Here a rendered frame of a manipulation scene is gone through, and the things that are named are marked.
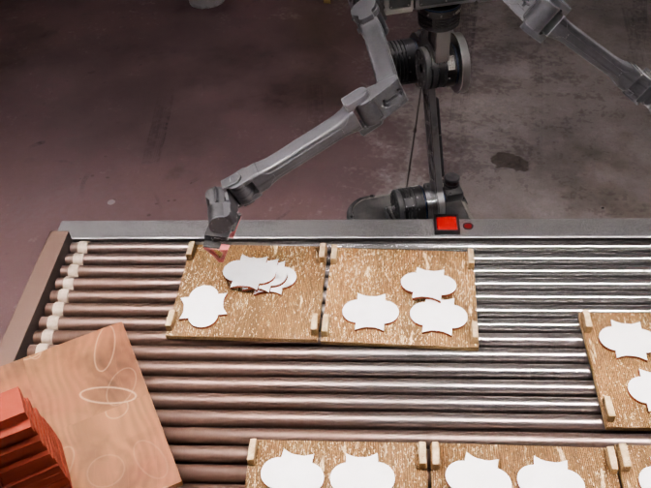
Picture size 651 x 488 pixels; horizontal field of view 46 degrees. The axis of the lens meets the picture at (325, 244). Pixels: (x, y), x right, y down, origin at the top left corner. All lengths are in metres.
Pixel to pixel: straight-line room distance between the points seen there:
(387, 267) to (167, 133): 2.49
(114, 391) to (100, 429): 0.10
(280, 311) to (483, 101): 2.71
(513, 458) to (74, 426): 1.00
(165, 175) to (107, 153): 0.42
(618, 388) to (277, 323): 0.87
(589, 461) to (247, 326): 0.91
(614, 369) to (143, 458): 1.15
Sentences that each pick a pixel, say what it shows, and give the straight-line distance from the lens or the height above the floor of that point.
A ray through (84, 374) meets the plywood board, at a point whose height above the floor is 1.04.
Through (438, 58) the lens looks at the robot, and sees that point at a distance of 2.59.
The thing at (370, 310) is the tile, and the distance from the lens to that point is 2.07.
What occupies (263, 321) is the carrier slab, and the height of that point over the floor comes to 0.94.
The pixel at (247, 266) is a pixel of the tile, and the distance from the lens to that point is 2.19.
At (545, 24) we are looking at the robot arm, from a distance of 2.05.
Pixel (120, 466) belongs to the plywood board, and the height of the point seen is 1.04.
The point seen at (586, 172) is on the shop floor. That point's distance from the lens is 4.12.
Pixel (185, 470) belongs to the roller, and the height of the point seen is 0.92.
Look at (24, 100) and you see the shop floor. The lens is 5.07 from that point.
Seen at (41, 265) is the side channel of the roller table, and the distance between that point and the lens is 2.39.
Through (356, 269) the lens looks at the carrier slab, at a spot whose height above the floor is 0.94.
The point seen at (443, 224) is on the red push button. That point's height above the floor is 0.93.
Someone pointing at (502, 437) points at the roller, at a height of 0.92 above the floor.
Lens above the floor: 2.52
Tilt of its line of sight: 44 degrees down
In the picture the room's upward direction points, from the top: 4 degrees counter-clockwise
